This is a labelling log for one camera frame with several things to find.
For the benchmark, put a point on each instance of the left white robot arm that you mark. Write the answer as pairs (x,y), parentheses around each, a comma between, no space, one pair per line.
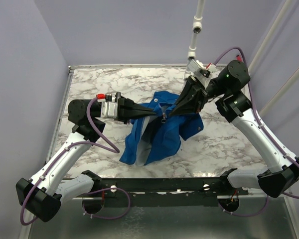
(44,193)

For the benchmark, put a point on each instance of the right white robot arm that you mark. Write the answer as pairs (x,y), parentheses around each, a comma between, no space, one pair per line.
(282,169)

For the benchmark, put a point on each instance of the blue jacket with white lining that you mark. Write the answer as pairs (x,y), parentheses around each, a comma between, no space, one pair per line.
(157,137)

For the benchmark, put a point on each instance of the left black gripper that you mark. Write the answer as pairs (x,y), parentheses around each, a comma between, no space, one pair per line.
(128,109)

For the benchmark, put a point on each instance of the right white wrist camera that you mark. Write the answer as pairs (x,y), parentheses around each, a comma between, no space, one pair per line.
(204,74)

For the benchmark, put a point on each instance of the white PVC pipe frame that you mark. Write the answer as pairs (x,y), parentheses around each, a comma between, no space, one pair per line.
(197,28)

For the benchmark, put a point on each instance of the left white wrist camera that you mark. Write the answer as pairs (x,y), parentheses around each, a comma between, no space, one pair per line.
(109,106)

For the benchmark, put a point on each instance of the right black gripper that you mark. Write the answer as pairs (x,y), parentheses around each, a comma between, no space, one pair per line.
(192,98)

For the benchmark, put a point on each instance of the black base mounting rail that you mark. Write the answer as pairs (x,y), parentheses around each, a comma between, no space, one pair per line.
(159,192)

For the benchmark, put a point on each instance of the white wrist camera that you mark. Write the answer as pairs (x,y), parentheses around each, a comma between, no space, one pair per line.
(109,106)
(204,74)

